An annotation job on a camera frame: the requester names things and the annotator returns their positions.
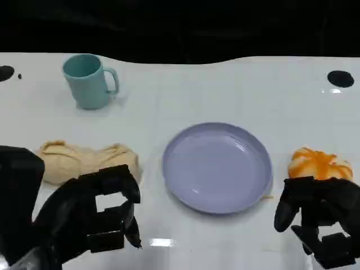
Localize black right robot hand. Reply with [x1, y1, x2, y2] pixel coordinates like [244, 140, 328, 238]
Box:
[274, 176, 360, 269]

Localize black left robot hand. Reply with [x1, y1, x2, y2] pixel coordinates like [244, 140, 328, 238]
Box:
[11, 164, 143, 270]

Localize beige towel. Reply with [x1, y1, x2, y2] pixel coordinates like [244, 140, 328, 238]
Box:
[35, 140, 141, 186]

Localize orange and white bread roll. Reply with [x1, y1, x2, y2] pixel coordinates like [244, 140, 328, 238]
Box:
[287, 146, 353, 181]

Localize lilac plate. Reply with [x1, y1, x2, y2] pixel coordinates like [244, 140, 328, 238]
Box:
[161, 122, 274, 215]

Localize black round table grommet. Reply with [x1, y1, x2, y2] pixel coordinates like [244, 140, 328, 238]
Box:
[0, 65, 15, 83]
[327, 70, 355, 88]

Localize pale green mug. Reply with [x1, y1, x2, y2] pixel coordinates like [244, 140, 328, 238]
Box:
[62, 54, 120, 110]

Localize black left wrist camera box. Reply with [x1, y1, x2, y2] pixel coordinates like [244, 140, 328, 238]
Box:
[0, 145, 46, 228]

